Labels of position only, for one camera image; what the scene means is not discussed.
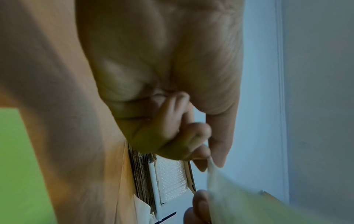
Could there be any person's left hand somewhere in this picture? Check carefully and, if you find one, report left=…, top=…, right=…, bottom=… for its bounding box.
left=75, top=0, right=246, bottom=173

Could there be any person's right hand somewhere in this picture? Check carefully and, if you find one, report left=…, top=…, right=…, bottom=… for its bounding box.
left=184, top=189, right=213, bottom=224

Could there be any translucent white wrap sheet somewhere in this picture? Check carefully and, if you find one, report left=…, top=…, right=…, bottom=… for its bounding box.
left=207, top=157, right=354, bottom=224

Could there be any white bubble-wrapped panel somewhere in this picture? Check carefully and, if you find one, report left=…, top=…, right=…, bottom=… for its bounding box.
left=147, top=153, right=197, bottom=224

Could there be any brown cardboard box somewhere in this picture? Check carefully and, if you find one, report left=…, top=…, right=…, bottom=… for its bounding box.
left=0, top=0, right=198, bottom=224

